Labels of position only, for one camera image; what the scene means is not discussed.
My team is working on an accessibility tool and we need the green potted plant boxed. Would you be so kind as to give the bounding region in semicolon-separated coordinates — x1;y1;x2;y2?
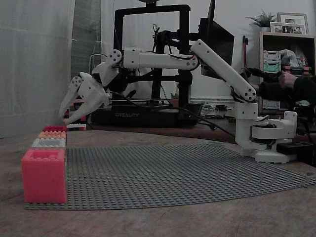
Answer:
245;9;277;33

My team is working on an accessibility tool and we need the grey plastic crate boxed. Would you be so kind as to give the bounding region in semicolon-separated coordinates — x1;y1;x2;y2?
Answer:
262;50;281;62

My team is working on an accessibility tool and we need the grey studded baseplate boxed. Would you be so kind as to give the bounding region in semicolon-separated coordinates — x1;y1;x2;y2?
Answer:
24;141;316;211

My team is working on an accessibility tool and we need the black Creality 3D printer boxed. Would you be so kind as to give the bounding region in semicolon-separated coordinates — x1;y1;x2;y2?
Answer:
89;0;203;128

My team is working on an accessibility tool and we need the black cable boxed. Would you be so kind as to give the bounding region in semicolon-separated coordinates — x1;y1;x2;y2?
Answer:
170;105;237;139

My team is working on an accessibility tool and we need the small white picture frame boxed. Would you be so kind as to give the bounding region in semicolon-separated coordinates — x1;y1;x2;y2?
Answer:
269;21;307;36

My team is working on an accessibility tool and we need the white curtain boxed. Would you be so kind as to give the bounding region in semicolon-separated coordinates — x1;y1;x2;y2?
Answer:
0;0;76;139

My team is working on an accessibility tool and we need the dark sleeved forearm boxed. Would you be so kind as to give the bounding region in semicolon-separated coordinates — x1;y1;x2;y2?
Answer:
258;75;316;102

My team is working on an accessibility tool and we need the red handled tool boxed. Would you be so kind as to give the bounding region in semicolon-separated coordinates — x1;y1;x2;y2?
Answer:
242;35;249;73

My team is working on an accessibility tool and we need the green plastic crate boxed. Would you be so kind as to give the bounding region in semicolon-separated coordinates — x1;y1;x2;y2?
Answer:
262;61;281;73

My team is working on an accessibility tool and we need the black leader arm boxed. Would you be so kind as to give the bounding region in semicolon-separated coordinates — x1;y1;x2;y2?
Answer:
239;66;282;83

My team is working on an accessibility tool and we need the wooden shelf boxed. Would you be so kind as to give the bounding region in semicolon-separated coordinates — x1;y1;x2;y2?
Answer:
258;31;316;115

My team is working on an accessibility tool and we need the person's hand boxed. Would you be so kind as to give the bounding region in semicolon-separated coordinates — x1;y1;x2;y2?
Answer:
279;71;299;92

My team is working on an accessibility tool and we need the multicoloured toy brick stack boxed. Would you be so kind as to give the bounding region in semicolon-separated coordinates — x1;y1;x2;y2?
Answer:
63;98;87;131

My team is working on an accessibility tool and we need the pink large building block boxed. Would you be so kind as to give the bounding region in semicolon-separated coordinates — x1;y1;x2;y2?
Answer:
21;149;68;204

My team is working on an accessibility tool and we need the black monitor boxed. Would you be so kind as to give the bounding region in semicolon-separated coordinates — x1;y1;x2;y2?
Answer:
198;0;236;81

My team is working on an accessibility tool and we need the orange building block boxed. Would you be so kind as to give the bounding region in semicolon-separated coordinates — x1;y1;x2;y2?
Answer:
37;131;68;140

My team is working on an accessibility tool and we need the red building block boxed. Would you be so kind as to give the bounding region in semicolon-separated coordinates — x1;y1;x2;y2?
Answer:
42;125;68;133

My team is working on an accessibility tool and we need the large white picture frame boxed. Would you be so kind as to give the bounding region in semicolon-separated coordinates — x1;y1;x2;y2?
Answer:
277;12;310;35

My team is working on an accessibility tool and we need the grey building block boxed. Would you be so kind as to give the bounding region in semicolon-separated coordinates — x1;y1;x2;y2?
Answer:
31;138;67;150

